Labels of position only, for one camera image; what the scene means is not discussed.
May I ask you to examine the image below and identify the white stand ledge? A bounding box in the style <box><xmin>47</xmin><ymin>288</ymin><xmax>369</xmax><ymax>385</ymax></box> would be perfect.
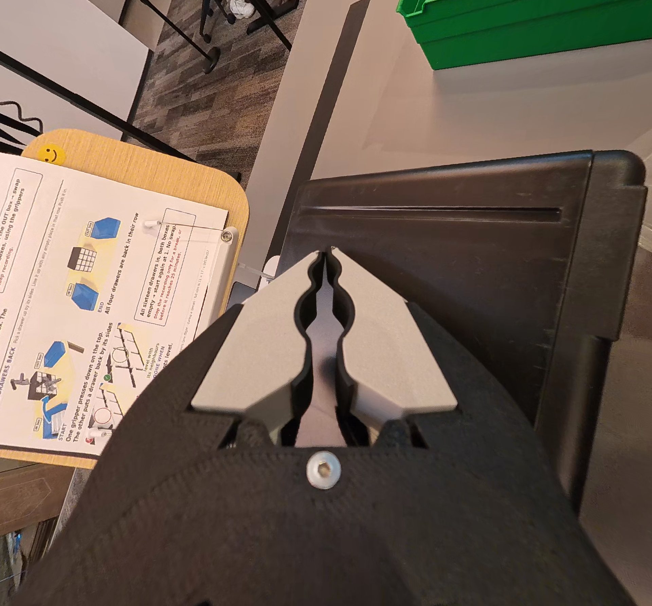
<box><xmin>196</xmin><ymin>226</ymin><xmax>241</xmax><ymax>339</ymax></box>

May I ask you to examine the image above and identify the white partition panel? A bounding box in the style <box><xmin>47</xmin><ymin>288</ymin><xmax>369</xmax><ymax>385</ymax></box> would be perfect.
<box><xmin>0</xmin><ymin>0</ymin><xmax>155</xmax><ymax>146</ymax></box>

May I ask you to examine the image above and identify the black table leg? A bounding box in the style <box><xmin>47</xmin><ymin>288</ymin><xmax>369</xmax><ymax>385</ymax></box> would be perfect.
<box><xmin>214</xmin><ymin>0</ymin><xmax>301</xmax><ymax>52</ymax></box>

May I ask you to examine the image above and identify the black drawer cabinet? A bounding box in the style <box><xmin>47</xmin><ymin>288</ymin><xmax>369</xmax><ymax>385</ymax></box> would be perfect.
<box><xmin>277</xmin><ymin>149</ymin><xmax>648</xmax><ymax>515</ymax></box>

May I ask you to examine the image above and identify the green plastic bin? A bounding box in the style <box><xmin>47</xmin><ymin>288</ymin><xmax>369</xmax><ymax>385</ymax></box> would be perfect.
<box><xmin>396</xmin><ymin>0</ymin><xmax>652</xmax><ymax>72</ymax></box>

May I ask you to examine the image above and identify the printed instruction sheet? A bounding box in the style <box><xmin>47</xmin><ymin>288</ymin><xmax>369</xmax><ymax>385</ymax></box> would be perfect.
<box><xmin>0</xmin><ymin>152</ymin><xmax>230</xmax><ymax>459</ymax></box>

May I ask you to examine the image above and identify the thin black pole stand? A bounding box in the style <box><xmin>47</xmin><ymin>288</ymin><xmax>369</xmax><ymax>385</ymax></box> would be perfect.
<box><xmin>94</xmin><ymin>0</ymin><xmax>222</xmax><ymax>74</ymax></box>

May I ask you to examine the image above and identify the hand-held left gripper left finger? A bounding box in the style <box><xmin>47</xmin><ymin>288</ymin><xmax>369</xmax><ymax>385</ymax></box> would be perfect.
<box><xmin>188</xmin><ymin>250</ymin><xmax>327</xmax><ymax>446</ymax></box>

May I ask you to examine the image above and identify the white stand base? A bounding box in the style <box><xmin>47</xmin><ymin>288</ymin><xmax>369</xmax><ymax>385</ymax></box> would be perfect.
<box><xmin>238</xmin><ymin>255</ymin><xmax>282</xmax><ymax>293</ymax></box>

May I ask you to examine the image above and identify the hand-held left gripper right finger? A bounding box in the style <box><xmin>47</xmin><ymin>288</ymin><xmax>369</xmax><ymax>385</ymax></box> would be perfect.
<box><xmin>326</xmin><ymin>247</ymin><xmax>459</xmax><ymax>446</ymax></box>

